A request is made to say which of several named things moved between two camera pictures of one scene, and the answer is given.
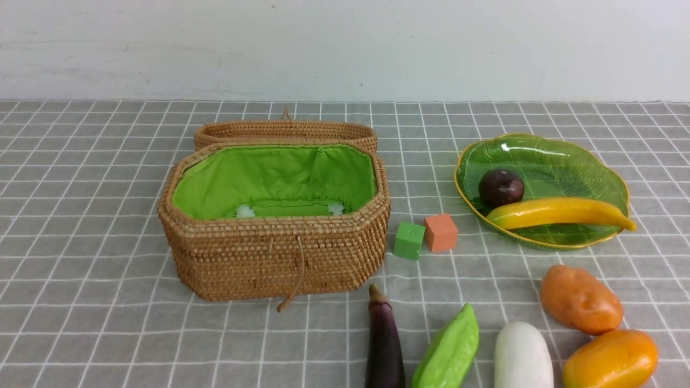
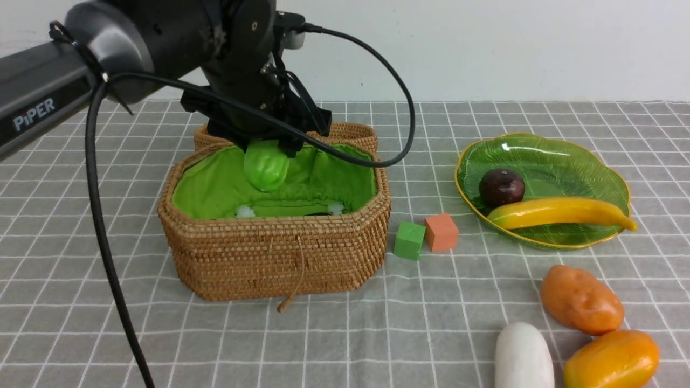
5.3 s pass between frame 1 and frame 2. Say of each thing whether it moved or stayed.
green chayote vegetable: moved
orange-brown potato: stayed
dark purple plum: stayed
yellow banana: stayed
